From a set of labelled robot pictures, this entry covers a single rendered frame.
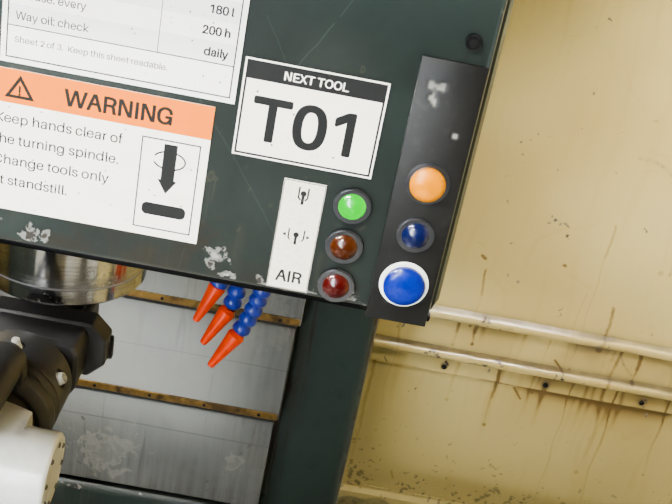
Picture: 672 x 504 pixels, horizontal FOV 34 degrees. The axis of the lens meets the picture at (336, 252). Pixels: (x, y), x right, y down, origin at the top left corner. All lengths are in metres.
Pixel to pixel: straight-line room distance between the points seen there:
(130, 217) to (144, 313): 0.78
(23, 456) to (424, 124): 0.38
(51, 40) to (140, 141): 0.09
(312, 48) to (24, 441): 0.37
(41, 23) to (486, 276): 1.31
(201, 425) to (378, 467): 0.59
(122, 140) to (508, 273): 1.26
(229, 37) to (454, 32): 0.15
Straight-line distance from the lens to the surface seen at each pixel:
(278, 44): 0.75
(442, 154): 0.76
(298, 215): 0.79
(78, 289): 1.00
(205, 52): 0.75
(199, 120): 0.77
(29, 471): 0.87
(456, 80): 0.75
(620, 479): 2.24
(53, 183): 0.81
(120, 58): 0.77
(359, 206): 0.77
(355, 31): 0.74
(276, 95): 0.76
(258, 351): 1.59
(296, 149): 0.77
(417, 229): 0.78
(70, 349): 1.00
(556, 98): 1.85
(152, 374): 1.63
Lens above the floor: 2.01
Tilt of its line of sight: 26 degrees down
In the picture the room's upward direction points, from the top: 11 degrees clockwise
